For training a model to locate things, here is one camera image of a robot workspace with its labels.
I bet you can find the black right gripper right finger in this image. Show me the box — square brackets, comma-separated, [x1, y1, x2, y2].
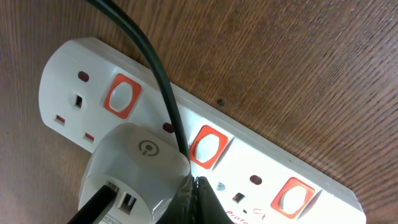
[195, 177, 233, 224]

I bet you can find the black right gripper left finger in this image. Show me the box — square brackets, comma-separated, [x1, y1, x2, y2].
[157, 175, 195, 224]

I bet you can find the black USB charging cable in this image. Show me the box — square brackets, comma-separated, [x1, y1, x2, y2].
[67, 0, 191, 224]

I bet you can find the white USB charger plug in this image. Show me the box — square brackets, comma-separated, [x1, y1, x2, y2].
[78, 123, 190, 223]

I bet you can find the white power strip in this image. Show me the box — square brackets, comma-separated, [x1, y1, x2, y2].
[39, 37, 366, 223]

